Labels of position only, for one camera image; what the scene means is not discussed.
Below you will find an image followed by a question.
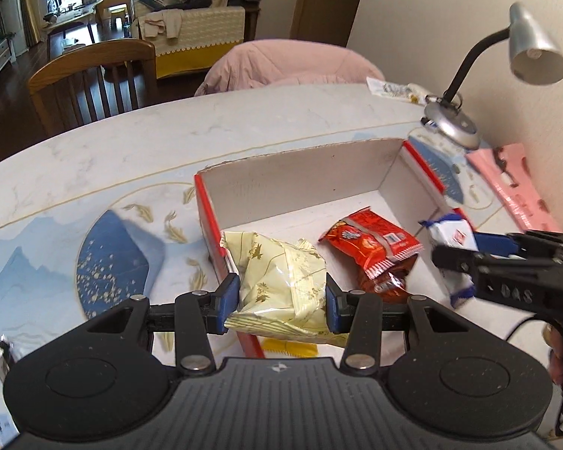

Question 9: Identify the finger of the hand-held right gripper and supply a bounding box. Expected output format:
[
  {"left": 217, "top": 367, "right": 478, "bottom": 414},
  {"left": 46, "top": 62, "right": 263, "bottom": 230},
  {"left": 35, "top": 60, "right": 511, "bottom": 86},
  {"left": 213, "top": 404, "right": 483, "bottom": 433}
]
[
  {"left": 474, "top": 231, "right": 563, "bottom": 264},
  {"left": 432, "top": 246, "right": 488, "bottom": 286}
]

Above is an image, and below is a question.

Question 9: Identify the bright yellow snack packet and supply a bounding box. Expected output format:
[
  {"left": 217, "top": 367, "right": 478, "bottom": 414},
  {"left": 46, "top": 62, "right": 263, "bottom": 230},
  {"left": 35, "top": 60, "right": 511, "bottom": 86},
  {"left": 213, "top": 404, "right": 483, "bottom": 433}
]
[{"left": 264, "top": 337, "right": 319, "bottom": 356}]

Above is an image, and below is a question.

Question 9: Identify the wooden dining chair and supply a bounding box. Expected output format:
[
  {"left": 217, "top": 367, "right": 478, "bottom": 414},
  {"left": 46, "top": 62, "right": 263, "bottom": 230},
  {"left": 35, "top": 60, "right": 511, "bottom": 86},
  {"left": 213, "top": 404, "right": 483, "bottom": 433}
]
[{"left": 28, "top": 39, "right": 158, "bottom": 137}]

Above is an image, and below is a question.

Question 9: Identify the small white stool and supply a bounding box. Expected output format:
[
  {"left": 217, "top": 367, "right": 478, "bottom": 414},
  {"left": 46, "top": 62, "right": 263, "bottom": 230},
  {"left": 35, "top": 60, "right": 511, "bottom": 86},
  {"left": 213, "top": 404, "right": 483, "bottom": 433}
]
[{"left": 59, "top": 36, "right": 89, "bottom": 54}]

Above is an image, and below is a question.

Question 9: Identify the pale yellow snack packet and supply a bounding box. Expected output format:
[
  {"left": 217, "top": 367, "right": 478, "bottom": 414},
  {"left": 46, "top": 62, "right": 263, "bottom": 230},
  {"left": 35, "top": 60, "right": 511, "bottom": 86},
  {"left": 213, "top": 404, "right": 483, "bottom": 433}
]
[{"left": 220, "top": 229, "right": 350, "bottom": 344}]

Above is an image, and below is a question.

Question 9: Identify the white printed sachet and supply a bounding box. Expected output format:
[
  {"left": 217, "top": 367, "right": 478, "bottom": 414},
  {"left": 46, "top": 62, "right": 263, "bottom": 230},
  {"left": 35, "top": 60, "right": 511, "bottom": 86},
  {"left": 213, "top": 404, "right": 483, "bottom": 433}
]
[{"left": 366, "top": 76, "right": 439, "bottom": 104}]

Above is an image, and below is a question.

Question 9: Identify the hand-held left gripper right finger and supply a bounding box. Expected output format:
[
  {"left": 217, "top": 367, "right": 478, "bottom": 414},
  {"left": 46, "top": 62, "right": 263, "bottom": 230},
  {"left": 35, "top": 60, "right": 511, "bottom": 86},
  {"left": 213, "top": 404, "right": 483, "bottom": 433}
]
[{"left": 325, "top": 273, "right": 476, "bottom": 377}]

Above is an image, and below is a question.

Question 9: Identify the dark red snack packet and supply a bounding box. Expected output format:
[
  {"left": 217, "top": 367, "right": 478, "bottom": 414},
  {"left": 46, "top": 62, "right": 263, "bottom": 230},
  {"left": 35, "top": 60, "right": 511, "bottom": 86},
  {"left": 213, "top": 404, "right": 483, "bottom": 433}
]
[{"left": 359, "top": 267, "right": 412, "bottom": 303}]

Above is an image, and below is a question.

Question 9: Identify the sofa with cream cover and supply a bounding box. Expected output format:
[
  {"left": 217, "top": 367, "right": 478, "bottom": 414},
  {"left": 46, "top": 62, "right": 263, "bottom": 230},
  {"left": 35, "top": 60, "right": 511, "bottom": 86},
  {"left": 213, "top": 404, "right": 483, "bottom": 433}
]
[{"left": 131, "top": 0, "right": 259, "bottom": 80}]

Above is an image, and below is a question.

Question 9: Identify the silver desk lamp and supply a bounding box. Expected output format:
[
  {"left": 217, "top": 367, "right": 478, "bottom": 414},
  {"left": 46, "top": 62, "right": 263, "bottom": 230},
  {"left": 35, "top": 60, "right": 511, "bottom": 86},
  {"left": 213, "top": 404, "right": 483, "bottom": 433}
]
[{"left": 422, "top": 2, "right": 563, "bottom": 150}]

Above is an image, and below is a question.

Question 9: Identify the pink cushioned chair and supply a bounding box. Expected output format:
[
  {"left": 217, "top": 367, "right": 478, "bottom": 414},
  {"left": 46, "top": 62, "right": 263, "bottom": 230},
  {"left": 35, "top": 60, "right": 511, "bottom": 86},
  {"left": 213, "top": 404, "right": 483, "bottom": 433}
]
[{"left": 194, "top": 40, "right": 385, "bottom": 97}]

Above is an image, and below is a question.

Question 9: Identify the grey and yellow curtain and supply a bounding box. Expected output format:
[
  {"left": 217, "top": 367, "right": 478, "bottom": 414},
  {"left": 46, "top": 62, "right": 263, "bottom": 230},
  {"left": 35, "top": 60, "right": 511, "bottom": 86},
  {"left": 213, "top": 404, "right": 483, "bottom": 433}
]
[{"left": 16, "top": 0, "right": 45, "bottom": 48}]

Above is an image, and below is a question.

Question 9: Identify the white coffee table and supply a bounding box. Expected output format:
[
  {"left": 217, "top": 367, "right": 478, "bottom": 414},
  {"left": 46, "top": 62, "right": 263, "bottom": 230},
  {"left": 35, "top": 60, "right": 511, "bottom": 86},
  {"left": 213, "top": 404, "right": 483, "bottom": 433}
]
[{"left": 44, "top": 0, "right": 101, "bottom": 48}]

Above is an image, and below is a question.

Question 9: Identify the white and blue snack packet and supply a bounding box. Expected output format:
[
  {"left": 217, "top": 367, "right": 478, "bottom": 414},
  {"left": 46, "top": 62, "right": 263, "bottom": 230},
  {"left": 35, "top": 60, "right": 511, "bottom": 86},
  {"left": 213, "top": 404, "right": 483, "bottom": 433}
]
[{"left": 418, "top": 212, "right": 479, "bottom": 309}]

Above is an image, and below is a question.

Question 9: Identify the red cardboard box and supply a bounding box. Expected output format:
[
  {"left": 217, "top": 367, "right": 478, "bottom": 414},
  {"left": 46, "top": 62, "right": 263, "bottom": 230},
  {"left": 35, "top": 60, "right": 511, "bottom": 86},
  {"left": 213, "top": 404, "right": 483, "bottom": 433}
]
[{"left": 194, "top": 138, "right": 474, "bottom": 359}]

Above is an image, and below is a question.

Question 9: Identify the pink paper bag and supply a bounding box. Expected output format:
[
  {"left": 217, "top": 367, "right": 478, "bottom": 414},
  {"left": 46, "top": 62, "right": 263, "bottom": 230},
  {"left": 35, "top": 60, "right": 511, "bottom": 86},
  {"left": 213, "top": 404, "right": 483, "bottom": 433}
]
[{"left": 467, "top": 143, "right": 563, "bottom": 234}]

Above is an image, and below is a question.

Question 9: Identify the person's right hand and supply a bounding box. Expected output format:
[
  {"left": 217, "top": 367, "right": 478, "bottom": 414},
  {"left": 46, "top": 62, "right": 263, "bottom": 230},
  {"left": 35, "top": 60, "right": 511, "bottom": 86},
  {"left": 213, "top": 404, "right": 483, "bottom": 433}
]
[{"left": 545, "top": 323, "right": 563, "bottom": 385}]

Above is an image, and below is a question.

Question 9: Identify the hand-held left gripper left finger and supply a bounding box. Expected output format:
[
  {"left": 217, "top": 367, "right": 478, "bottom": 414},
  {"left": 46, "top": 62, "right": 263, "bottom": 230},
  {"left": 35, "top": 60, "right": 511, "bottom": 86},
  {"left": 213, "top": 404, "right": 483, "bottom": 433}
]
[{"left": 87, "top": 273, "right": 241, "bottom": 377}]

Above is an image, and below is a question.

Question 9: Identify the bright red snack packet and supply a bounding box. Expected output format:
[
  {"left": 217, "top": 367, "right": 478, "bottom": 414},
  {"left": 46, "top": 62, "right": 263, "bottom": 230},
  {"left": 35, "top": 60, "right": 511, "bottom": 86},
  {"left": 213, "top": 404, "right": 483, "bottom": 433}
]
[{"left": 319, "top": 206, "right": 424, "bottom": 282}]

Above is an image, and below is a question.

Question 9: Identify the brown wooden door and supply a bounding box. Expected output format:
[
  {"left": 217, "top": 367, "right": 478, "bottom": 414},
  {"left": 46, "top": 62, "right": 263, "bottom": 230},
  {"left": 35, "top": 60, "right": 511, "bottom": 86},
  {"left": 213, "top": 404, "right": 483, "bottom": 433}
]
[{"left": 288, "top": 0, "right": 371, "bottom": 48}]

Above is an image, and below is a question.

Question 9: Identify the black cable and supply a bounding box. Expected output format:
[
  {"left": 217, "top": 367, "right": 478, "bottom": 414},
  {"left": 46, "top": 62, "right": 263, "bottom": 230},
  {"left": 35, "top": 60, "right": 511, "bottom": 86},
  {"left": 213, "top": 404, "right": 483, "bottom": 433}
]
[{"left": 503, "top": 316, "right": 552, "bottom": 341}]

